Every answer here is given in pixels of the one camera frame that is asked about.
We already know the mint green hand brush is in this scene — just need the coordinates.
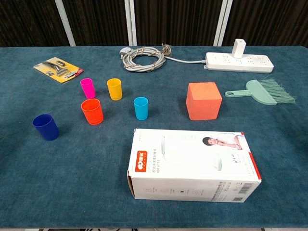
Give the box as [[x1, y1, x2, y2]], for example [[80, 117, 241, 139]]
[[224, 77, 296, 106]]

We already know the teal table cloth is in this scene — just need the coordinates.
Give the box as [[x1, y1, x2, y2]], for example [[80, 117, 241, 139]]
[[0, 45, 308, 229]]

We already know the white partition post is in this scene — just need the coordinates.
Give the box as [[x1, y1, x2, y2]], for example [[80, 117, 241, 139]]
[[54, 0, 77, 47], [213, 0, 233, 47], [124, 0, 138, 46]]

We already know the white desk lamp box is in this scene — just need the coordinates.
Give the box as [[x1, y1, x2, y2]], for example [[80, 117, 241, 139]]
[[127, 128, 262, 203]]

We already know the white power strip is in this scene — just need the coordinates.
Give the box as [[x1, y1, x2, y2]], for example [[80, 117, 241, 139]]
[[205, 52, 275, 74]]

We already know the dark blue plastic cup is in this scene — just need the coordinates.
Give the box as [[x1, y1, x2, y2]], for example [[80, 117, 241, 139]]
[[32, 114, 60, 141]]

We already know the pink plastic cup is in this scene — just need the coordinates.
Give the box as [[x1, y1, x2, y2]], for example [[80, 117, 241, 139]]
[[80, 77, 96, 99]]

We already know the yellow razor blister pack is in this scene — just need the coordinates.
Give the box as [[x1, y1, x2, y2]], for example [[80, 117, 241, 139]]
[[33, 56, 85, 84]]

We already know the coiled grey power cable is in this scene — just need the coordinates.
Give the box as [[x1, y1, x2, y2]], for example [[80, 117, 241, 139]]
[[119, 46, 207, 73]]

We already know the white charger adapter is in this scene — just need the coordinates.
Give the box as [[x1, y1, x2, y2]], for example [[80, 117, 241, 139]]
[[231, 38, 246, 59]]

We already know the light blue plastic cup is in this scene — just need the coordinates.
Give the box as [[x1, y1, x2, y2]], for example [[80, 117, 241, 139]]
[[133, 96, 149, 121]]

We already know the orange-red plastic cup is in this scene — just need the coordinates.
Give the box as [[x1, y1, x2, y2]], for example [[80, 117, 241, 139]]
[[80, 98, 104, 126]]

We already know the brown twine tie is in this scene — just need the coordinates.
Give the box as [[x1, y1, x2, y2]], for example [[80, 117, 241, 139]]
[[160, 42, 172, 57]]

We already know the orange foam cube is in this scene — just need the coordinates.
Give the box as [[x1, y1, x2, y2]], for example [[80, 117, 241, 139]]
[[185, 82, 223, 121]]

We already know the yellow plastic cup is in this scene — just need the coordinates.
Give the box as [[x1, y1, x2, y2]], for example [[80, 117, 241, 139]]
[[106, 78, 123, 101]]

